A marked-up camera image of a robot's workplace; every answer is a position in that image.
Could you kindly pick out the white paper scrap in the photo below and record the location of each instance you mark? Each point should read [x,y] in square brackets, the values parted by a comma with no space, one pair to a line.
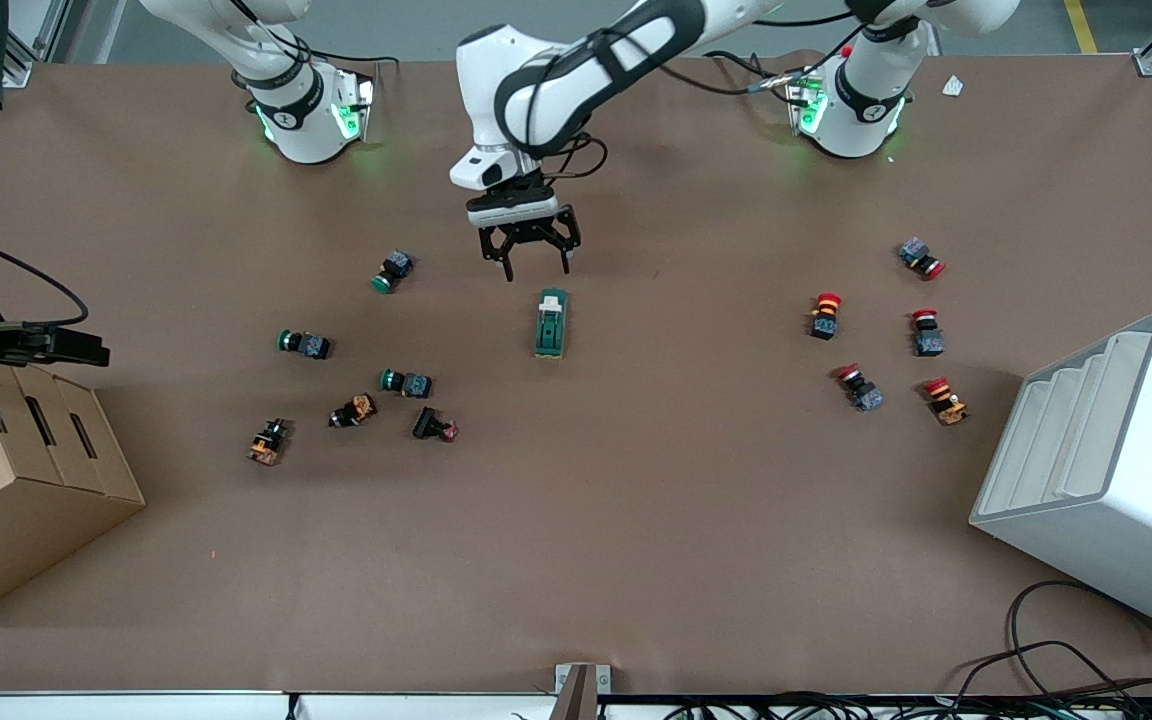
[953,86]

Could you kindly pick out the metal table edge bracket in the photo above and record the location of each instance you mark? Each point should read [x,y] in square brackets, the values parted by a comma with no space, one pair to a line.
[581,690]

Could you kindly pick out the red push button blue block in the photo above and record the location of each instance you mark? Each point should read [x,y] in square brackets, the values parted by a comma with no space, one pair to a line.
[927,335]
[920,257]
[860,388]

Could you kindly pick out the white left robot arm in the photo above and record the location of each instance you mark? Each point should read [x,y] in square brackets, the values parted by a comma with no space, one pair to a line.
[576,70]

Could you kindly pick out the green push button blue block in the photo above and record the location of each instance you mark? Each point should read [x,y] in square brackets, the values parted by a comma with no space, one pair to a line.
[408,383]
[394,268]
[306,345]

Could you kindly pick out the black push button red block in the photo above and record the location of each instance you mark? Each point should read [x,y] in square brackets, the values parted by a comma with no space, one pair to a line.
[433,424]

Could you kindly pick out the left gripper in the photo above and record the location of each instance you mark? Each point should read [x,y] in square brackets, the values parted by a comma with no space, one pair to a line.
[526,234]

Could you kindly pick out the brown cardboard bin box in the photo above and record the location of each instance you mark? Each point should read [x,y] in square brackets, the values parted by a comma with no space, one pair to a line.
[26,520]

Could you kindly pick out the red push button orange block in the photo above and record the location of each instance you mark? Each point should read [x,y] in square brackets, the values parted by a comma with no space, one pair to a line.
[825,316]
[946,401]

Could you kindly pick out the black push button orange block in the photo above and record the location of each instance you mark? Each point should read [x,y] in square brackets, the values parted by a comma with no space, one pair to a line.
[354,411]
[269,442]

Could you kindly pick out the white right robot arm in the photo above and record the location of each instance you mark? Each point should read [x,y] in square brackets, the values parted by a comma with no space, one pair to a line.
[301,110]

